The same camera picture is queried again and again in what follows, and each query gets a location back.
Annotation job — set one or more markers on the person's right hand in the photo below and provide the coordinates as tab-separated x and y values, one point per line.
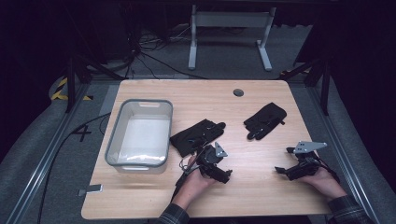
325	183

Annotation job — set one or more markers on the small metal clip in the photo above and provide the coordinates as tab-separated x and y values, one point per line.
91	188

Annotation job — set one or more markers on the grey table grommet cover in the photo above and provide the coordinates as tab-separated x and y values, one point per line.
238	92

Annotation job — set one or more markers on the white plastic bin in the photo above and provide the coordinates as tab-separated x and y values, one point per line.
143	137

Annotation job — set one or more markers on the black metal stand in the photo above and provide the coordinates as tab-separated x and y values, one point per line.
71	84
325	87

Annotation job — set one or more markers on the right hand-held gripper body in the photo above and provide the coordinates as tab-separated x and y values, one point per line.
303	168

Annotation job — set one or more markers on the person's left hand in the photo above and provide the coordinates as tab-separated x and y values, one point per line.
191	183

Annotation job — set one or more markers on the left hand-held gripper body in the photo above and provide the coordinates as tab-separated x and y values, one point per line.
209	157

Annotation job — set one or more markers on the yellow black hazard tape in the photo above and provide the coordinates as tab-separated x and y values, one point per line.
60	90

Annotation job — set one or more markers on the white desk frame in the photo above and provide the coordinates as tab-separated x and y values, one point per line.
230	19

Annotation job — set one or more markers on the aluminium floor rail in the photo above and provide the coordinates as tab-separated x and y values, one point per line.
46	158
342	155

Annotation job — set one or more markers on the black glove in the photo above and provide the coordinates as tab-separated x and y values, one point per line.
197	137
265	121

